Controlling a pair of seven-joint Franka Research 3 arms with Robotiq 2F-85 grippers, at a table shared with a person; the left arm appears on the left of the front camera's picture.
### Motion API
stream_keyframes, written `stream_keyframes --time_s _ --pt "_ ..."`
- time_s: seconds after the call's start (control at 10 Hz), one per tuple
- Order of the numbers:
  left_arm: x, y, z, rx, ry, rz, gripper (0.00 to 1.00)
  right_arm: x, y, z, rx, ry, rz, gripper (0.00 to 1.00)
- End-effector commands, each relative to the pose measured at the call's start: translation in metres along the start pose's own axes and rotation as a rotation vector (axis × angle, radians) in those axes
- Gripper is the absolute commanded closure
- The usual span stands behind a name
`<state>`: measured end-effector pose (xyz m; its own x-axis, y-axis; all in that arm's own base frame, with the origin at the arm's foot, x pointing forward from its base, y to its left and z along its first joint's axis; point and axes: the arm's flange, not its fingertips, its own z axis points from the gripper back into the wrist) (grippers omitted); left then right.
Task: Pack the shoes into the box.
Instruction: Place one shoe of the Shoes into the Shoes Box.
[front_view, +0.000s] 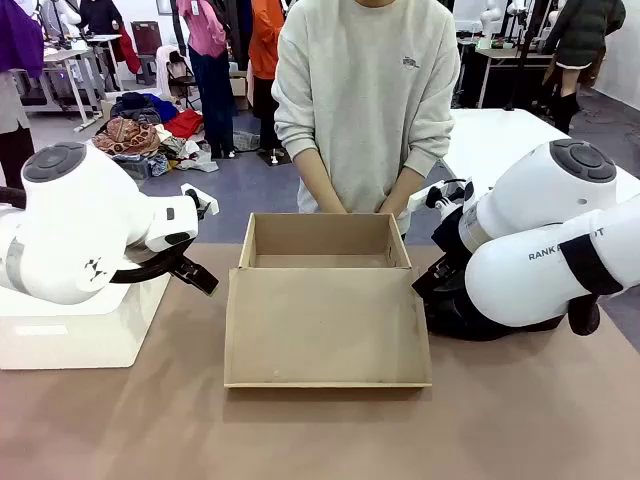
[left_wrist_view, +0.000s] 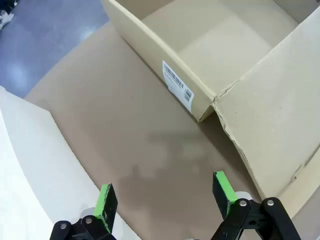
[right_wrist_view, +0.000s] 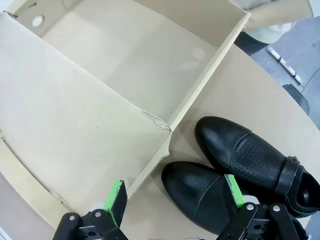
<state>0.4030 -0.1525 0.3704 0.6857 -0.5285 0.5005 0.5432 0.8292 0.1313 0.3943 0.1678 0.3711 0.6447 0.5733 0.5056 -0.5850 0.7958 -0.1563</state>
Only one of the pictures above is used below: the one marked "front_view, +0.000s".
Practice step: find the black hanging garment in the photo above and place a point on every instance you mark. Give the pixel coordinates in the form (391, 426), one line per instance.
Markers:
(235, 25)

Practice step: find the person left hand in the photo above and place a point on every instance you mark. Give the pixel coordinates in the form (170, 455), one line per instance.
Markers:
(389, 206)

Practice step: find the brown cardboard shoe box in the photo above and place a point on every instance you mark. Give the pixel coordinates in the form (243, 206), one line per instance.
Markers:
(325, 325)

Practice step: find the mannequin in orange top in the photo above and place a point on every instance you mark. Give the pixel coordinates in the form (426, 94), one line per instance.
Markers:
(262, 40)

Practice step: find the person right forearm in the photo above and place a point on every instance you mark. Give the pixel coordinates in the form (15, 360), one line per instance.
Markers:
(317, 175)

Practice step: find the person left forearm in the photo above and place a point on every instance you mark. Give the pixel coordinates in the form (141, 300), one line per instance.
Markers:
(406, 182)

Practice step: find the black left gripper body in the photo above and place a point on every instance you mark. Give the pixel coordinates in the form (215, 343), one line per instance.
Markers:
(182, 267)

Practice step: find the colourful clothes pile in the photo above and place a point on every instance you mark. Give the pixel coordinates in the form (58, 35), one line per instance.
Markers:
(135, 135)

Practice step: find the red hanging garment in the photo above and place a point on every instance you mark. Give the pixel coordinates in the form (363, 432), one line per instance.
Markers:
(130, 50)

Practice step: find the dark brown chair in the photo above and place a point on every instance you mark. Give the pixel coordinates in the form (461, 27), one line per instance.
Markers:
(146, 37)

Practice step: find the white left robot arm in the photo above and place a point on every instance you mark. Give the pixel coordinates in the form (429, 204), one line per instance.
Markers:
(75, 225)

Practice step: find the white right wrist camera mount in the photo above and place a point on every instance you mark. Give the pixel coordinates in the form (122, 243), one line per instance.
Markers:
(435, 196)

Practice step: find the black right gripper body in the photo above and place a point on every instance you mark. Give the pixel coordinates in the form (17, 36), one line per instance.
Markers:
(450, 235)

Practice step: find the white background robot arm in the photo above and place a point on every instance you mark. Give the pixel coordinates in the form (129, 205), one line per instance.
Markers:
(490, 17)

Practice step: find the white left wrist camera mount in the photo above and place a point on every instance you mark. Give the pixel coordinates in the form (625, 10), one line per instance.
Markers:
(202, 200)

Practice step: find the white plastic storage box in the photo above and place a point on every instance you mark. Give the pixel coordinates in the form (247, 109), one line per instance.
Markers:
(75, 335)

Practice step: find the grey desk with white legs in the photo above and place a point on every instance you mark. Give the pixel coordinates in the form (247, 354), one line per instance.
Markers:
(70, 55)

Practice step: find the white table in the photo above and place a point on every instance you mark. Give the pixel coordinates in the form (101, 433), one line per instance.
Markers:
(490, 140)

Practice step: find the small cardboard box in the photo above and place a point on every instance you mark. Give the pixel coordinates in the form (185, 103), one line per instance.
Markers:
(239, 87)

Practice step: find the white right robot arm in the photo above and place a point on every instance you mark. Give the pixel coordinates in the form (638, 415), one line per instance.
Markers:
(525, 280)

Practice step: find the person torso grey sweatshirt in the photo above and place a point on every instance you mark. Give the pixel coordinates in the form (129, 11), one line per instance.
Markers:
(365, 100)

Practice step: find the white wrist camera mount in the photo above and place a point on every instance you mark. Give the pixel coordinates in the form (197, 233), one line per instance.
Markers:
(435, 196)
(202, 200)

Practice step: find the mannequin in pink top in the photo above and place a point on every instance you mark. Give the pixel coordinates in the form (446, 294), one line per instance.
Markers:
(210, 75)

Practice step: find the figure in dark puffer jacket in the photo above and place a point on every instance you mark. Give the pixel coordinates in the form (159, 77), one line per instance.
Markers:
(585, 30)

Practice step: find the person right hand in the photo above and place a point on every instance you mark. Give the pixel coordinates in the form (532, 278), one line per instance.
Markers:
(336, 207)

